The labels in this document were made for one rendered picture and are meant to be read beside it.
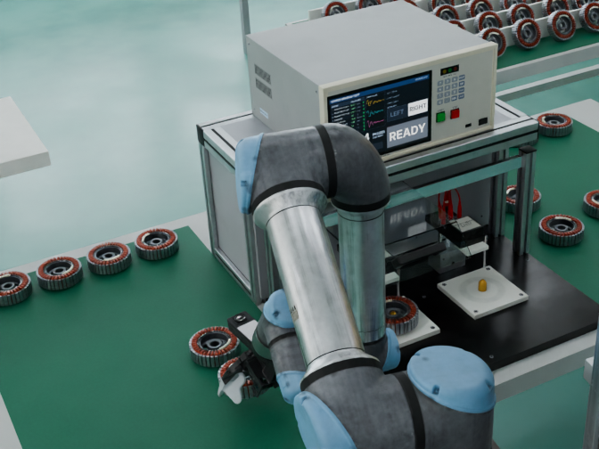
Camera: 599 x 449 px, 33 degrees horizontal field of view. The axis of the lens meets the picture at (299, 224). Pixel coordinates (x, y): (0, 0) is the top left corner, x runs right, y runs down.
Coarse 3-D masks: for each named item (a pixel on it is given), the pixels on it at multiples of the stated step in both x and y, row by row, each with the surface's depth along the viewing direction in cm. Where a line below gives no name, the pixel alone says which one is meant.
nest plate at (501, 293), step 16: (480, 272) 239; (496, 272) 238; (448, 288) 234; (464, 288) 233; (496, 288) 233; (512, 288) 232; (464, 304) 228; (480, 304) 228; (496, 304) 227; (512, 304) 228
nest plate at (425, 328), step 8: (424, 320) 224; (416, 328) 221; (424, 328) 221; (432, 328) 221; (400, 336) 219; (408, 336) 219; (416, 336) 219; (424, 336) 219; (400, 344) 217; (408, 344) 218
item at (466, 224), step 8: (456, 216) 238; (464, 216) 234; (464, 224) 231; (472, 224) 231; (480, 224) 231; (464, 232) 228; (472, 232) 229; (480, 232) 230; (472, 240) 230; (480, 240) 231; (472, 248) 230; (480, 248) 230
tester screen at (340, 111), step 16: (416, 80) 213; (352, 96) 207; (368, 96) 209; (384, 96) 211; (400, 96) 213; (416, 96) 215; (336, 112) 207; (352, 112) 209; (368, 112) 211; (384, 112) 213; (368, 128) 213; (384, 128) 215; (384, 144) 217; (400, 144) 219
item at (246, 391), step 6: (234, 360) 206; (222, 366) 206; (228, 366) 205; (222, 372) 203; (246, 372) 205; (246, 378) 202; (246, 384) 199; (252, 384) 199; (246, 390) 199; (264, 390) 201; (246, 396) 200; (252, 396) 200
